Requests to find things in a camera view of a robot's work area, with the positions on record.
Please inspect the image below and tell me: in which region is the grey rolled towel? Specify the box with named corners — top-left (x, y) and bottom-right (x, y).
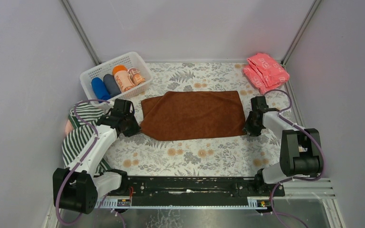
top-left (103, 74), bottom-right (121, 98)

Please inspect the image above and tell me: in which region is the pink patterned folded towel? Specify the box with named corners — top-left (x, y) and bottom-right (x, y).
top-left (242, 53), bottom-right (290, 94)

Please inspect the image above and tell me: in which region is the floral patterned table mat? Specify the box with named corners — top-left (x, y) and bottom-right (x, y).
top-left (106, 63), bottom-right (281, 176)

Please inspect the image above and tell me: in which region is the brown towel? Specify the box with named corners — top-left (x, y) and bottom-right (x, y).
top-left (141, 91), bottom-right (245, 141)

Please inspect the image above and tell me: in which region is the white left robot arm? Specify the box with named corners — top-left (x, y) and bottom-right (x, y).
top-left (53, 99), bottom-right (141, 214)

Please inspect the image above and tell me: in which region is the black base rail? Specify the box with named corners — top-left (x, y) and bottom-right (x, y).
top-left (99, 175), bottom-right (286, 208)

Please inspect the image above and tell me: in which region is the orange rolled towel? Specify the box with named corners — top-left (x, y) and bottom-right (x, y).
top-left (112, 65), bottom-right (135, 93)

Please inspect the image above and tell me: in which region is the green white striped towel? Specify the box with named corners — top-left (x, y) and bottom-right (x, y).
top-left (61, 103), bottom-right (104, 166)

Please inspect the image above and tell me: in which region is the white plastic basket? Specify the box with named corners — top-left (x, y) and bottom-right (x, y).
top-left (79, 51), bottom-right (154, 108)

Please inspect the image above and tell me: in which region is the blue rolled towel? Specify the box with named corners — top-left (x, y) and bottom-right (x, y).
top-left (91, 77), bottom-right (110, 100)

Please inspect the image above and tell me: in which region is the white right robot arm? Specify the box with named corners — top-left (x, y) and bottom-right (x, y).
top-left (244, 96), bottom-right (324, 188)

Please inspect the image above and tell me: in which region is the beige patterned rolled towel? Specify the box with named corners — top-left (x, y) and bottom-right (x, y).
top-left (128, 67), bottom-right (146, 86)

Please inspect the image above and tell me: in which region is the pink towel under striped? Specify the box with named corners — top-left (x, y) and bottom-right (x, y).
top-left (65, 120), bottom-right (74, 136)

